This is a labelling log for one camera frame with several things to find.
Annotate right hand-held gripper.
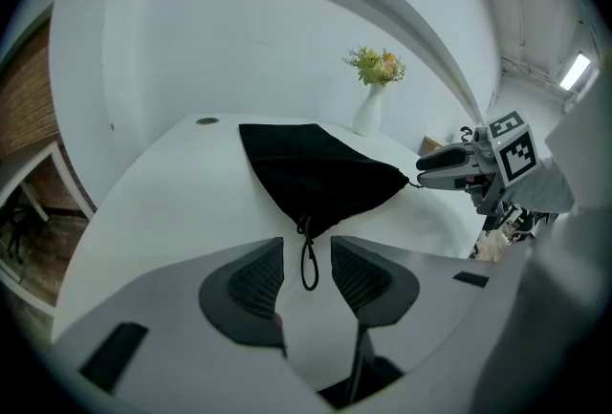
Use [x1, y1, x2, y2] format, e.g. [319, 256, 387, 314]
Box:
[414, 110, 539, 218]

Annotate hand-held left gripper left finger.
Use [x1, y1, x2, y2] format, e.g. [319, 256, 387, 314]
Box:
[51, 235, 336, 414]

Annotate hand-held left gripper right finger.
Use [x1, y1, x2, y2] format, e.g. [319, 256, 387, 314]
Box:
[329, 234, 525, 376]

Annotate black cloth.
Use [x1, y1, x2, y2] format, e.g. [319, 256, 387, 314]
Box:
[237, 122, 426, 293]

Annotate person's right forearm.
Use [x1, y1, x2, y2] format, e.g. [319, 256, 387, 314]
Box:
[500, 157, 577, 216]

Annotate white ribbed vase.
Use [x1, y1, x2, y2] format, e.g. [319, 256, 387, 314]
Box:
[352, 82, 388, 139]

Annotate yellow flower bouquet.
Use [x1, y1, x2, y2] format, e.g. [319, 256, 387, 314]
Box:
[341, 44, 408, 88]

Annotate long ceiling light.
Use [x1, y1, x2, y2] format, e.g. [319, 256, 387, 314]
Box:
[557, 51, 593, 92]

